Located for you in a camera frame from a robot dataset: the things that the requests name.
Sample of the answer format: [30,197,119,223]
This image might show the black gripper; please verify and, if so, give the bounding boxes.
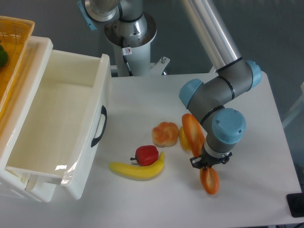
[190,149,232,168]

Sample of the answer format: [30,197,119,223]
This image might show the long orange baguette bread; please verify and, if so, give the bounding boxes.
[181,114,220,195]

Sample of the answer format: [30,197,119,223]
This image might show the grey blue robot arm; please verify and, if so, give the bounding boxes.
[78,0,262,169]

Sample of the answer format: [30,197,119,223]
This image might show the round orange bread roll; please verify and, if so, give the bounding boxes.
[152,122,179,147]

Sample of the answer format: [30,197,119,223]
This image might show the yellow bell pepper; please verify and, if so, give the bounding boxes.
[179,126,191,151]

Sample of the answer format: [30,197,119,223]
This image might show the red bell pepper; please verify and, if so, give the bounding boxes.
[130,145,159,166]

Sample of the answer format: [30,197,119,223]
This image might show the yellow banana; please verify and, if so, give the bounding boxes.
[109,152,165,181]

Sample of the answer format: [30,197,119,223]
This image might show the black device at edge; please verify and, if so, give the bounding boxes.
[286,192,304,218]

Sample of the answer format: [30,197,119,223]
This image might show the white plastic drawer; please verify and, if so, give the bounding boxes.
[6,50,111,199]

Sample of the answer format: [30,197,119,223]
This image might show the green bell pepper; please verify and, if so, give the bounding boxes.
[0,45,9,68]

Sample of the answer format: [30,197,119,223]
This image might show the yellow woven basket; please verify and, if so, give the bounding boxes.
[0,16,35,115]

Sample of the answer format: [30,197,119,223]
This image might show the white chair frame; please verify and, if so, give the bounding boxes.
[282,83,304,128]

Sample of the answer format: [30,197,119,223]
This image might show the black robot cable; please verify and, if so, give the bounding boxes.
[120,35,134,77]

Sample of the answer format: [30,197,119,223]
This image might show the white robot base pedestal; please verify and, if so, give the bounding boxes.
[104,12,170,77]

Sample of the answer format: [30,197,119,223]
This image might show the white drawer cabinet frame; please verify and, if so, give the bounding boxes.
[0,36,55,202]

